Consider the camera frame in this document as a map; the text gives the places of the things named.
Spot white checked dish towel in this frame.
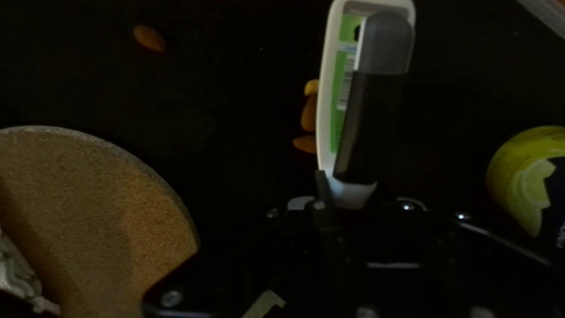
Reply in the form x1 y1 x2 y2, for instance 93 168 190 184
0 232 62 318

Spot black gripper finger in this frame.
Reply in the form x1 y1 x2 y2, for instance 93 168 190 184
333 11 415 184

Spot yellow green bottle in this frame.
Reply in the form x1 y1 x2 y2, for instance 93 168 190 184
485 126 565 242

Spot white green scrub brush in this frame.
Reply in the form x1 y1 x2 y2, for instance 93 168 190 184
316 0 416 209

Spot round cork coaster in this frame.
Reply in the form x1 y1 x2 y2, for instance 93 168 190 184
0 126 198 318

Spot small orange food pieces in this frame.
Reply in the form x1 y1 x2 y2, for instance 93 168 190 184
293 80 319 154

